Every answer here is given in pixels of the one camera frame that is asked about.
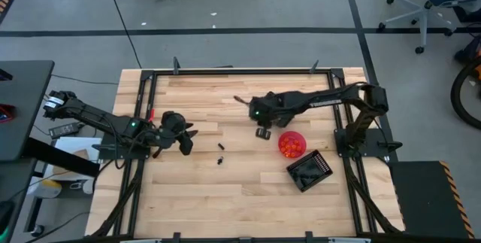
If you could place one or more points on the black aluminium table frame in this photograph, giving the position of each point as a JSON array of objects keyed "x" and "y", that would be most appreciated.
[{"x": 240, "y": 72}]

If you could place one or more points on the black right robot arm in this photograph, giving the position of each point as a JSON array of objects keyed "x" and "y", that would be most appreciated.
[{"x": 330, "y": 98}]

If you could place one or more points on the black and orange machine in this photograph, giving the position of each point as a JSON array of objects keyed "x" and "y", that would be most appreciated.
[{"x": 471, "y": 53}]

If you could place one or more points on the black hazard-striped platform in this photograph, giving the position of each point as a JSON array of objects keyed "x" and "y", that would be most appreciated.
[{"x": 421, "y": 198}]

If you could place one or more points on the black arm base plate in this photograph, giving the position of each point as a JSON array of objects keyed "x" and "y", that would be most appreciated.
[
  {"x": 109, "y": 154},
  {"x": 374, "y": 149}
]

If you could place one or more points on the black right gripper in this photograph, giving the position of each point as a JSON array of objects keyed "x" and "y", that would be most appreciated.
[{"x": 270, "y": 109}]

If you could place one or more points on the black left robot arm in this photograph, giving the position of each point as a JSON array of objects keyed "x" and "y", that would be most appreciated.
[{"x": 101, "y": 117}]

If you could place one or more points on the white box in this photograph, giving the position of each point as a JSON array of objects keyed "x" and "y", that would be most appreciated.
[{"x": 79, "y": 147}]

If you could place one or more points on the brown cardboard piece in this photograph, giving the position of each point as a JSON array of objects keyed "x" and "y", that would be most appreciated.
[{"x": 80, "y": 155}]

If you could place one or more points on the black desk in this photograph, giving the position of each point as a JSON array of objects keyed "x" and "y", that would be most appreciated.
[{"x": 26, "y": 104}]

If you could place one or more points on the pink plastic bowl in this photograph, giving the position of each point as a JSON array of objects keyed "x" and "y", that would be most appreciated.
[{"x": 282, "y": 139}]

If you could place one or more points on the black metal bar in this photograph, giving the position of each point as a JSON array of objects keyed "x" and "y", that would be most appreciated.
[{"x": 60, "y": 156}]

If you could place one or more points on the yellow and white bottle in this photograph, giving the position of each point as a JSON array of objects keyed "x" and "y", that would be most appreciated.
[{"x": 47, "y": 188}]

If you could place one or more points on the red object on desk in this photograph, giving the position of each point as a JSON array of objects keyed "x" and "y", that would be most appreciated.
[{"x": 5, "y": 113}]

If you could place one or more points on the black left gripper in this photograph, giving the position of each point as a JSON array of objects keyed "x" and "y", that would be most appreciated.
[{"x": 172, "y": 128}]

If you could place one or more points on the black rubber hoop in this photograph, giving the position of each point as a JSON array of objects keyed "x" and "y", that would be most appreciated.
[{"x": 454, "y": 96}]

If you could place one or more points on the black power adapter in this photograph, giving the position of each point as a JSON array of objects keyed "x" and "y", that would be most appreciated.
[{"x": 65, "y": 130}]

